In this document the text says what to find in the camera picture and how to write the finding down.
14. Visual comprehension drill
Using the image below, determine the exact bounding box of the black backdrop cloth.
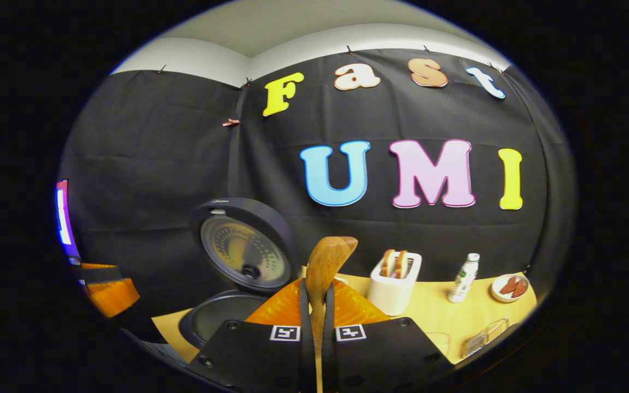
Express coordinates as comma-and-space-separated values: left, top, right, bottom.
58, 49, 577, 328

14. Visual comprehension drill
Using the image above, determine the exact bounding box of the wooden spoon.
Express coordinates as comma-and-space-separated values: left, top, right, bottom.
306, 236, 359, 393

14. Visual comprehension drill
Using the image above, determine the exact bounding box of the white toaster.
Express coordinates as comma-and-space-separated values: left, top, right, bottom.
366, 251, 423, 317

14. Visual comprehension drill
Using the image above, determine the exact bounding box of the dark grey rice cooker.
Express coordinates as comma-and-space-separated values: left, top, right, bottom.
178, 197, 297, 351

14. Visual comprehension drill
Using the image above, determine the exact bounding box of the computer monitor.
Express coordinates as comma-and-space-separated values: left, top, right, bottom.
55, 179, 81, 260

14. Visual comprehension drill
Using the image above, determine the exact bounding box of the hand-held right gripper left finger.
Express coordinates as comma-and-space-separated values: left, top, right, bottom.
186, 277, 315, 393

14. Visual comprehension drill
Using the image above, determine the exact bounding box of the white drink bottle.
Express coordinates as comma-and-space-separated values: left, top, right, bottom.
447, 253, 480, 304

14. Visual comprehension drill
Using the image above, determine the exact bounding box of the metal wire chopstick holder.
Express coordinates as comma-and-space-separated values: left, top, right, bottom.
459, 318, 510, 360

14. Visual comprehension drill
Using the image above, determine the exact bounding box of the white round plate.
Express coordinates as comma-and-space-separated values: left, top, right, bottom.
490, 273, 530, 303

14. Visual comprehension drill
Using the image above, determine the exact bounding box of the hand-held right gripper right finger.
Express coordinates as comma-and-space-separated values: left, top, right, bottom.
323, 281, 455, 393

